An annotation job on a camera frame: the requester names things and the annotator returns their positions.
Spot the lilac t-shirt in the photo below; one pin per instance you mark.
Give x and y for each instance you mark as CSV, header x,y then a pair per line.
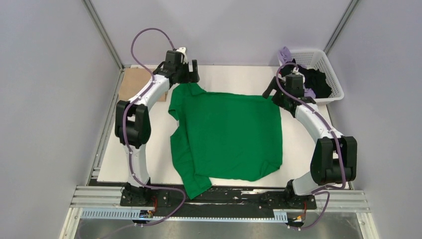
x,y
284,56

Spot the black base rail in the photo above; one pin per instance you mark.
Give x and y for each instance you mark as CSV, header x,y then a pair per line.
x,y
219,201

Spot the white plastic basket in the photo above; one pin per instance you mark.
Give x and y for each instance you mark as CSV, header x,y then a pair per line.
x,y
317,59

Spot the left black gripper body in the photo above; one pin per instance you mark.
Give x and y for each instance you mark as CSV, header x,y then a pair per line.
x,y
178,70

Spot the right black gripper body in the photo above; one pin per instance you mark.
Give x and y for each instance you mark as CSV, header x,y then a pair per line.
x,y
277,100

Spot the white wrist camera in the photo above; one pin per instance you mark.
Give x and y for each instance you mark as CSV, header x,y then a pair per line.
x,y
295,71
183,52

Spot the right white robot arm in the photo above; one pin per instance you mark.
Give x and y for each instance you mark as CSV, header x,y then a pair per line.
x,y
334,160

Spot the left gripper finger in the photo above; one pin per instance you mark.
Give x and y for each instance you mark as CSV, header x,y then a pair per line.
x,y
194,75
185,74

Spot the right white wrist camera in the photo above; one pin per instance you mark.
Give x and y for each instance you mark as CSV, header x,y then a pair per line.
x,y
295,71

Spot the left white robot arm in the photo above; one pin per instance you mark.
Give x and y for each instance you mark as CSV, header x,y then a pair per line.
x,y
132,119

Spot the green t-shirt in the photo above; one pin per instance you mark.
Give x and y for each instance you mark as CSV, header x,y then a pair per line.
x,y
223,135

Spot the black t-shirt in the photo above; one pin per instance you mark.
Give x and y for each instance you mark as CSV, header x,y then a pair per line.
x,y
315,85

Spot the folded beige t-shirt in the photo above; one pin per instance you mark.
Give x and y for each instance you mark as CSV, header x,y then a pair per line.
x,y
134,80

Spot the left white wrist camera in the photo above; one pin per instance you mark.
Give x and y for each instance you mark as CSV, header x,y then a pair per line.
x,y
183,52

